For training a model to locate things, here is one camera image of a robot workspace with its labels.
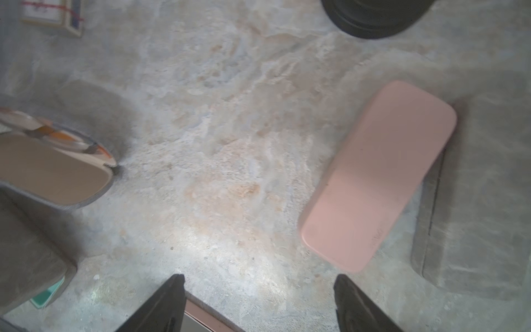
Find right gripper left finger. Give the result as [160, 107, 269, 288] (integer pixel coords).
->
[116, 274, 186, 332]

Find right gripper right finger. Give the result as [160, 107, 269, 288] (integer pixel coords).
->
[333, 274, 403, 332]

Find mint grey case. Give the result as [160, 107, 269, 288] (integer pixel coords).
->
[411, 93, 530, 300]

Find beige case with glasses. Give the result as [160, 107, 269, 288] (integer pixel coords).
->
[1, 107, 118, 210]

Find pink grey case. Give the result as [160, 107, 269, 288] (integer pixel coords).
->
[298, 81, 457, 273]

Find pink closed glasses case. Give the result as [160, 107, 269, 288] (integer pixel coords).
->
[182, 291, 244, 332]

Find mint case yellow glasses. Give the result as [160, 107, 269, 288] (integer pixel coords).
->
[1, 195, 77, 315]

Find playing card box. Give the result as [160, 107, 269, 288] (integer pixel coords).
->
[19, 0, 84, 38]

